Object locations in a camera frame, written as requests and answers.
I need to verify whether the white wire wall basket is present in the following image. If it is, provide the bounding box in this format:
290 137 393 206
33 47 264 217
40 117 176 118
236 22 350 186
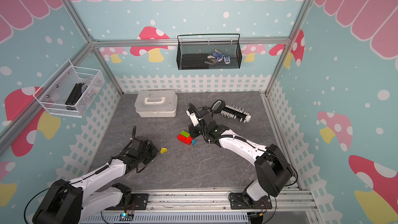
33 60 105 118

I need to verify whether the black wire wall basket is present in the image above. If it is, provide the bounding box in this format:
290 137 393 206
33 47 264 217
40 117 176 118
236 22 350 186
176 33 243 70

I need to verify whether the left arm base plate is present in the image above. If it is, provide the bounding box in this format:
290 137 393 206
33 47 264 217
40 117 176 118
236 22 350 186
105 194 149 211

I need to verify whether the yellow small block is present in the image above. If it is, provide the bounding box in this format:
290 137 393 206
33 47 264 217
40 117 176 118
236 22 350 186
160 147 168 154

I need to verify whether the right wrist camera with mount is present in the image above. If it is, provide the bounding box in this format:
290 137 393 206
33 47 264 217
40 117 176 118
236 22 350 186
187 103 207 127

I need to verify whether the black box in white basket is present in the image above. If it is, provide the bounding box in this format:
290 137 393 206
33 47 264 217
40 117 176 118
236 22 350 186
65 83 88 111

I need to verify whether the blue white item in basket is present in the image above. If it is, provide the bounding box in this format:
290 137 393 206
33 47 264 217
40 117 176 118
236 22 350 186
205 50 231 65

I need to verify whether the white plastic storage box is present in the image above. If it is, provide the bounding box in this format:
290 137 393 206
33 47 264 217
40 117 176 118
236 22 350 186
134 90 178 118

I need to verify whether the red block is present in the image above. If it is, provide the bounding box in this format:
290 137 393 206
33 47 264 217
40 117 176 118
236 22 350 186
177 134 189 144
184 136 193 145

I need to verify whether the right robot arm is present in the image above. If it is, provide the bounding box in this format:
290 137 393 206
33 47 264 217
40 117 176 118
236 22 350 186
189 114 294 202

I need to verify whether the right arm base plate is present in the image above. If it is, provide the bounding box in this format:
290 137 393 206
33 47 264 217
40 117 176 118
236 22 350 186
228 192 273 211

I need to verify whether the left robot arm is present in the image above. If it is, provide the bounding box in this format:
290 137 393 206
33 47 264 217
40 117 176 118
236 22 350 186
31 138 158 224

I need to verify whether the green rectangular block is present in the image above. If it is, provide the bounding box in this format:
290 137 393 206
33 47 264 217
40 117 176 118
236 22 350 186
180 131 190 138

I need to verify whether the small green-lit circuit board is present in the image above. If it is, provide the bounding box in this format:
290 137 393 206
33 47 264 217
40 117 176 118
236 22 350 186
119 213 134 222

